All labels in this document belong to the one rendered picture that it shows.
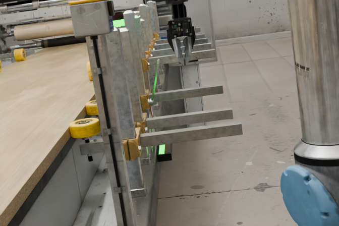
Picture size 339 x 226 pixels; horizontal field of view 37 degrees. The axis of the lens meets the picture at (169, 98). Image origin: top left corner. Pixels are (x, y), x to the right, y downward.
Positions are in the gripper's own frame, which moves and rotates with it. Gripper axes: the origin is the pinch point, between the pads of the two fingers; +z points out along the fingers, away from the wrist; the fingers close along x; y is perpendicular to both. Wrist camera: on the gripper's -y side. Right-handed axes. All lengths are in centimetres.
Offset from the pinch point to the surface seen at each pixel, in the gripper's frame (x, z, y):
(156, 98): -11.4, 14.5, -16.9
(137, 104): -16.1, 9.6, 12.2
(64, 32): -87, -2, -247
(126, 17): -17.5, -15.6, -12.9
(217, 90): 10.6, 14.3, -16.5
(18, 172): -37, 9, 66
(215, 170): 14, 99, -163
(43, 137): -38, 9, 40
